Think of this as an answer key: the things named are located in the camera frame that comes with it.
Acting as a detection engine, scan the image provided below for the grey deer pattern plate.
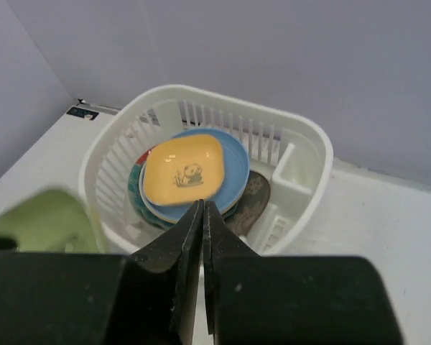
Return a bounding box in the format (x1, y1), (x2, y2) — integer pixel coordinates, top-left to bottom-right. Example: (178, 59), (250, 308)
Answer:
(223, 170), (271, 236)

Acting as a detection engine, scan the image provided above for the white plastic dish basket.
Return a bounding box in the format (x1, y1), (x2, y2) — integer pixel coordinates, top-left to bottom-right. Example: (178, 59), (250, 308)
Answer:
(78, 85), (333, 254)

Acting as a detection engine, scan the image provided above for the green square dish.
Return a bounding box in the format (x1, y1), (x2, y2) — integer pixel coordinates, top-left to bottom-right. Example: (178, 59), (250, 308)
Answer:
(0, 189), (107, 253)

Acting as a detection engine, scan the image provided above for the teal scalloped plate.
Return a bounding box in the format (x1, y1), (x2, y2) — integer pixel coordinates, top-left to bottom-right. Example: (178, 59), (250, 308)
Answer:
(127, 163), (249, 229)

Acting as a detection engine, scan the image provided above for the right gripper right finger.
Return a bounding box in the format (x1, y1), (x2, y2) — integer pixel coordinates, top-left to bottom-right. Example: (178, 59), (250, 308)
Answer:
(203, 201), (309, 344)

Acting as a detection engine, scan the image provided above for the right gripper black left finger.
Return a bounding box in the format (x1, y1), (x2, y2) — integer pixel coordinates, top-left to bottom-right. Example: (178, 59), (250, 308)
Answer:
(118, 200), (204, 344)

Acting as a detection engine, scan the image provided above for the yellow square dish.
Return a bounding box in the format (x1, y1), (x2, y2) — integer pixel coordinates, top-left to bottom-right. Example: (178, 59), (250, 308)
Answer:
(142, 134), (225, 206)

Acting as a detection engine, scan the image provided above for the red teal floral plate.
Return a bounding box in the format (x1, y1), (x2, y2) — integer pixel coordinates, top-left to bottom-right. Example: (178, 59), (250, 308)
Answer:
(136, 147), (154, 165)

